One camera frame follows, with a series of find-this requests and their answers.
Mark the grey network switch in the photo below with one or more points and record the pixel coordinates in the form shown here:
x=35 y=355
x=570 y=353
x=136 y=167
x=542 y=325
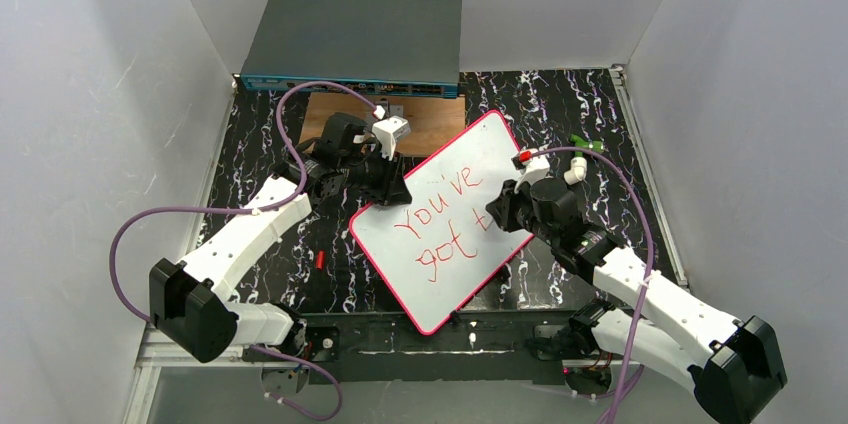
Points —
x=377 y=47

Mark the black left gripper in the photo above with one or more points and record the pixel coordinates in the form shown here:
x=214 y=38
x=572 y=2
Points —
x=387 y=184

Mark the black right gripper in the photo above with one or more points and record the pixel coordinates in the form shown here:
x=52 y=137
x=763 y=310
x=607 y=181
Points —
x=501 y=210

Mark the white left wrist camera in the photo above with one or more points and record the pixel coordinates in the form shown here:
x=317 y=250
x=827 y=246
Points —
x=388 y=131

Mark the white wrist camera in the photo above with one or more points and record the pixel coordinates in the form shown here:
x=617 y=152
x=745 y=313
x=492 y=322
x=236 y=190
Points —
x=388 y=131
x=532 y=166

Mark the white plastic elbow fitting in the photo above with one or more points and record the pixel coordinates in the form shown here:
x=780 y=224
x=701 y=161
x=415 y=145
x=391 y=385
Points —
x=577 y=171

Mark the brown wooden board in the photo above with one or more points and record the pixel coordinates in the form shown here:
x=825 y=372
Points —
x=433 y=121

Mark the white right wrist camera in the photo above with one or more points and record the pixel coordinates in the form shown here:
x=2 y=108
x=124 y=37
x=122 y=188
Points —
x=532 y=166

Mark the green plastic fitting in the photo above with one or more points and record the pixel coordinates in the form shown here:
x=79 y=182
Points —
x=592 y=145

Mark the red marker cap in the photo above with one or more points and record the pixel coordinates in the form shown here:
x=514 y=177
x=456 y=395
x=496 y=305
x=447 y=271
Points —
x=319 y=261

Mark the pink framed whiteboard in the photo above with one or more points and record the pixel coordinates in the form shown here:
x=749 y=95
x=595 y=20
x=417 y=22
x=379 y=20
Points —
x=436 y=252

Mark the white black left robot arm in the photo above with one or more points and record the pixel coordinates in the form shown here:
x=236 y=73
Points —
x=190 y=300

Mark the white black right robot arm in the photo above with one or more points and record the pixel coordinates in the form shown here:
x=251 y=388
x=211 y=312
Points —
x=732 y=367

